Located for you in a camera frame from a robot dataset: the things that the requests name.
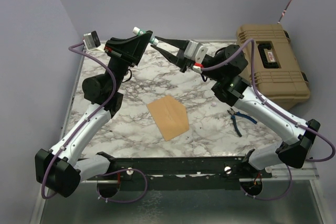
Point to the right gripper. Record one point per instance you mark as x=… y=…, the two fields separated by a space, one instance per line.
x=180 y=62

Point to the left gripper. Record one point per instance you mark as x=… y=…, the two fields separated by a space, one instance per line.
x=130 y=50

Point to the brown paper envelope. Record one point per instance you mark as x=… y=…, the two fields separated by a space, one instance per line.
x=170 y=117

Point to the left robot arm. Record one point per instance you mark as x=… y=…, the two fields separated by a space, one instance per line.
x=60 y=168

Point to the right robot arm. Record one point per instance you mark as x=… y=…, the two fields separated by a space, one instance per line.
x=297 y=135

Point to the tan plastic tool case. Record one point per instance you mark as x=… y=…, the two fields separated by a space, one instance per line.
x=276 y=70

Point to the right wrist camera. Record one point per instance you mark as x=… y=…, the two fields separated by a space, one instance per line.
x=195 y=51

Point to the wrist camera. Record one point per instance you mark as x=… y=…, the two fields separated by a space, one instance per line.
x=92 y=42
x=195 y=51

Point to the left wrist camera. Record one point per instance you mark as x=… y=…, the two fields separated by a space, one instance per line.
x=92 y=42

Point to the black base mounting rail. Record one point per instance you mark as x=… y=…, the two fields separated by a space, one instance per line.
x=179 y=173

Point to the aluminium frame rail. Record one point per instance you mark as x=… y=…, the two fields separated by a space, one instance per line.
x=307 y=172

